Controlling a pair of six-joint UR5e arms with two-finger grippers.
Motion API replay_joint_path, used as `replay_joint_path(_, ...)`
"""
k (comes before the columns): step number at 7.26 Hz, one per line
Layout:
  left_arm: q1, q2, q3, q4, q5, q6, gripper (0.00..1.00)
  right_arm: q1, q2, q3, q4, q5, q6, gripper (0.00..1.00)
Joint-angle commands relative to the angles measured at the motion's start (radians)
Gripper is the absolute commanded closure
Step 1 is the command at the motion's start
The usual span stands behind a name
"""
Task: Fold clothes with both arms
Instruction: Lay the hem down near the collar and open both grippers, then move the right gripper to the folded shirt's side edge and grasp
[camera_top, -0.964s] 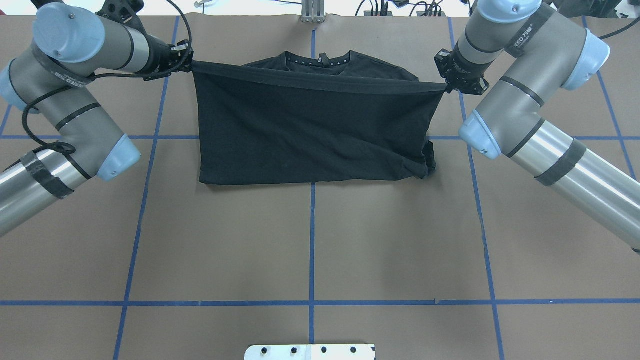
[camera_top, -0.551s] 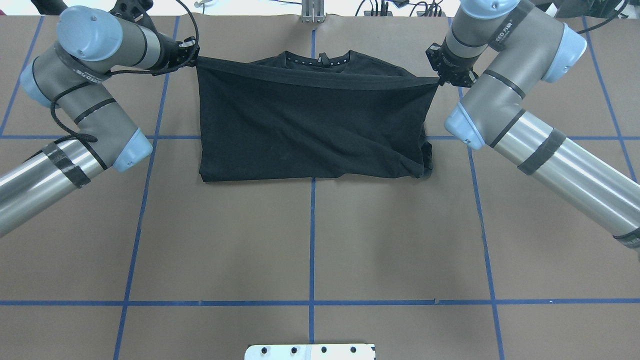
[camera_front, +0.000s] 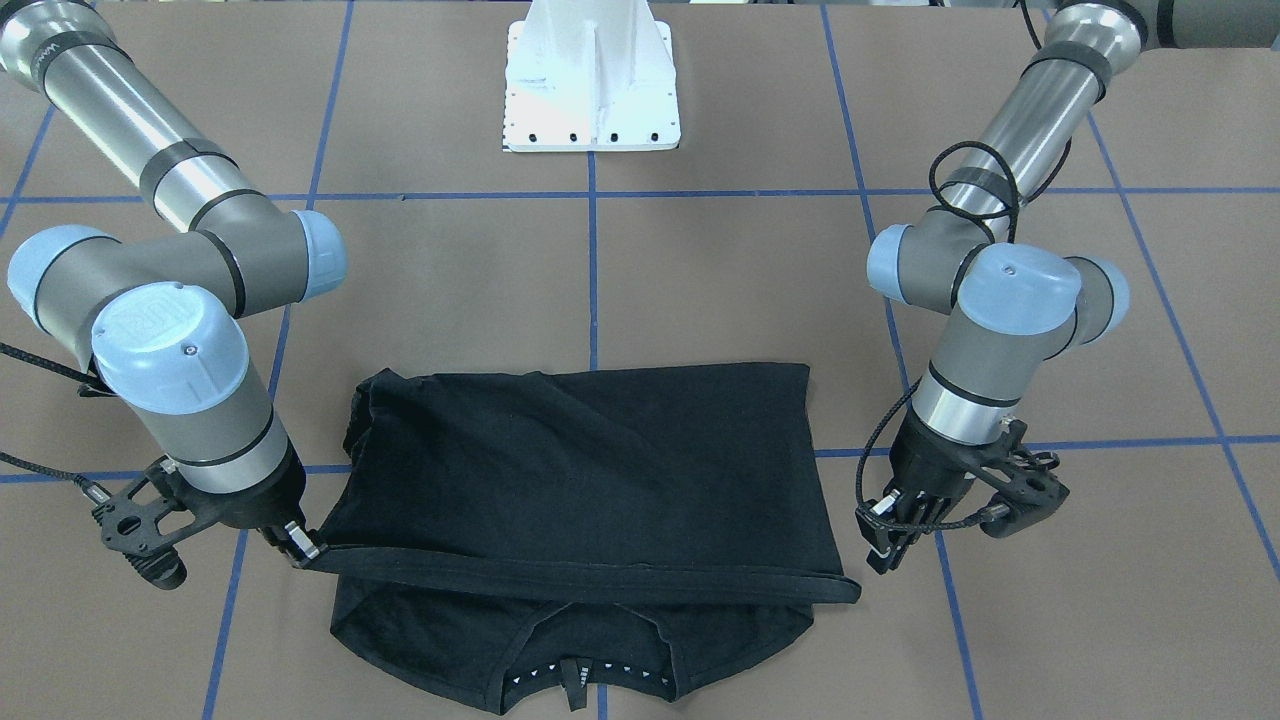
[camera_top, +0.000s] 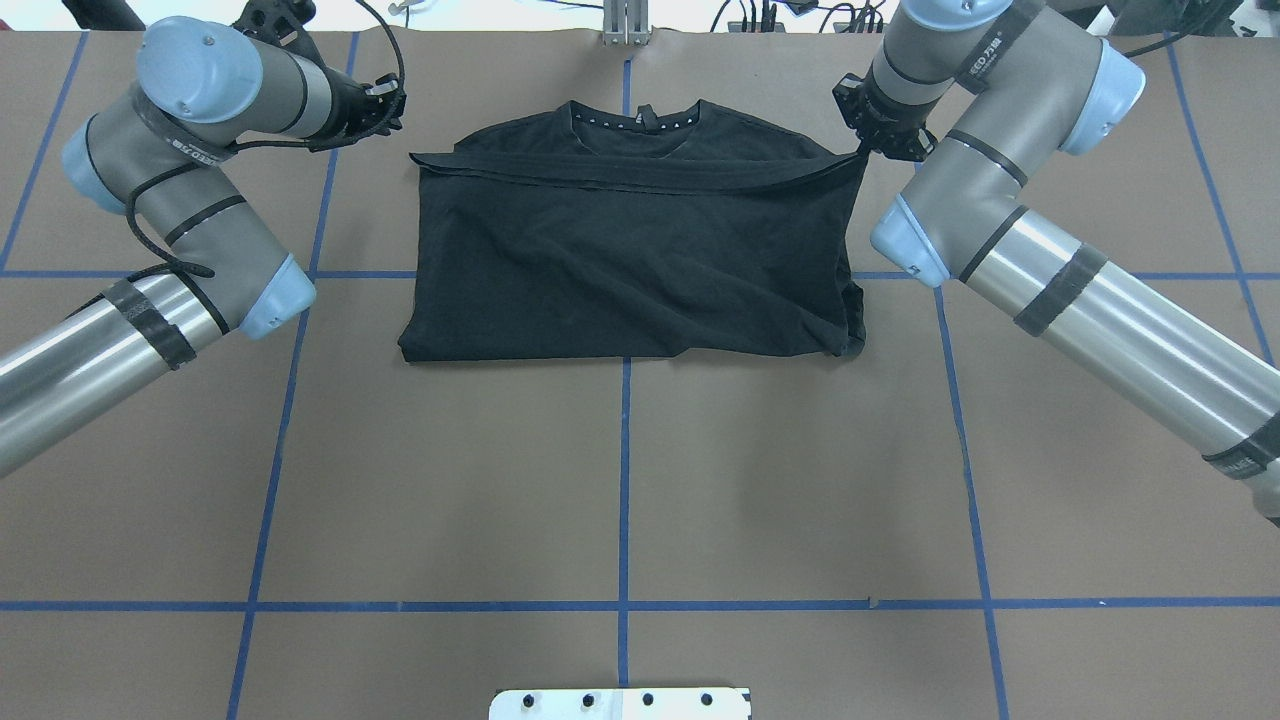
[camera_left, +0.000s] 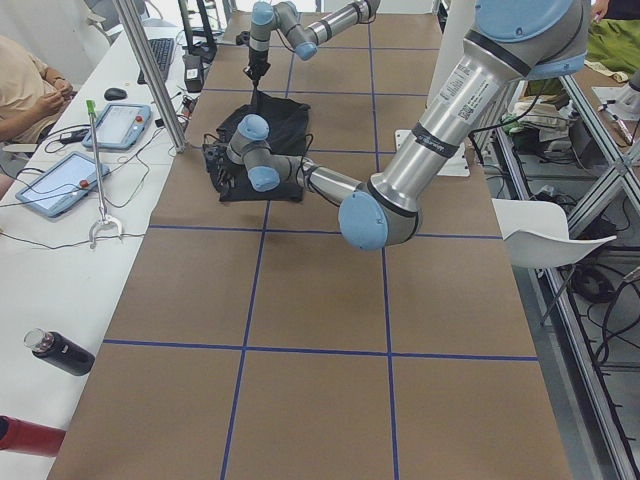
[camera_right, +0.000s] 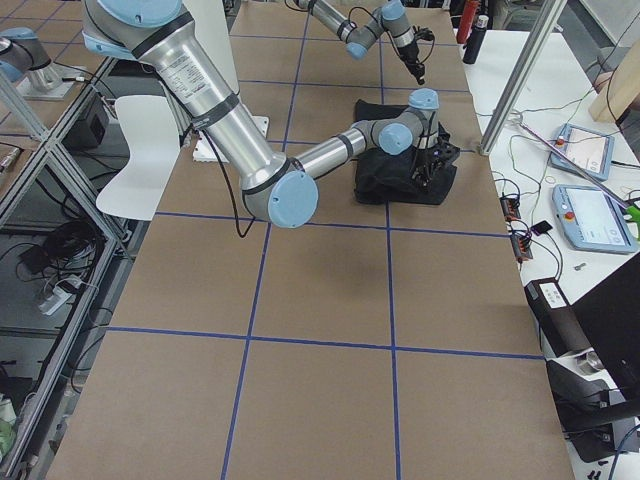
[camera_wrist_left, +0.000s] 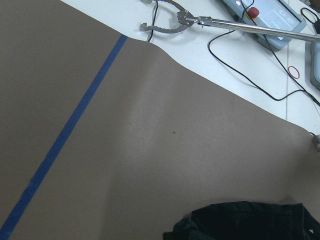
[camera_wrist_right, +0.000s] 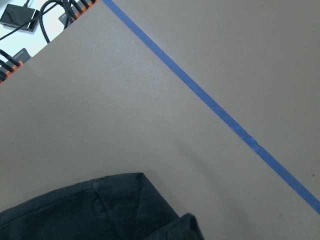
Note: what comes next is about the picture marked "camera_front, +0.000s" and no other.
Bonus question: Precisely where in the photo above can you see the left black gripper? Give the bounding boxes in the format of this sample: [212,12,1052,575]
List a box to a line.
[856,407,998,575]

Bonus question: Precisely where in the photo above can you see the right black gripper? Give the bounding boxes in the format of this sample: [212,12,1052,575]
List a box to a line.
[180,441,326,569]

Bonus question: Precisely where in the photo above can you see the black printed t-shirt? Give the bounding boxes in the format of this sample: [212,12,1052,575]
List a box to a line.
[314,363,861,715]

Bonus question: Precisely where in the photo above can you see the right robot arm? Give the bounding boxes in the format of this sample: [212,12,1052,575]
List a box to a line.
[3,1,348,588]

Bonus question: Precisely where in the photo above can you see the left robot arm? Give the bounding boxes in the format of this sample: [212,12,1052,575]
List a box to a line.
[855,1,1279,574]

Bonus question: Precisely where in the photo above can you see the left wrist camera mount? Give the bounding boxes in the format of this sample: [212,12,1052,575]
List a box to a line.
[979,419,1070,538]

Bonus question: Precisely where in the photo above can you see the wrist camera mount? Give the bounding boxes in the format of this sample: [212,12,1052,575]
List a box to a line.
[979,419,1070,538]
[81,457,218,591]

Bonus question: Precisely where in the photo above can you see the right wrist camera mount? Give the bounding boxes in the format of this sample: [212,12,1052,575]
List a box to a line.
[81,457,218,591]

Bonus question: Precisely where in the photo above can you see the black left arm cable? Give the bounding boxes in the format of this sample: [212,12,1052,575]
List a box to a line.
[852,0,1076,530]

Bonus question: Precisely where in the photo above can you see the white central pedestal column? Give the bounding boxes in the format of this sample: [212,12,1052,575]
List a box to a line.
[502,1,682,152]

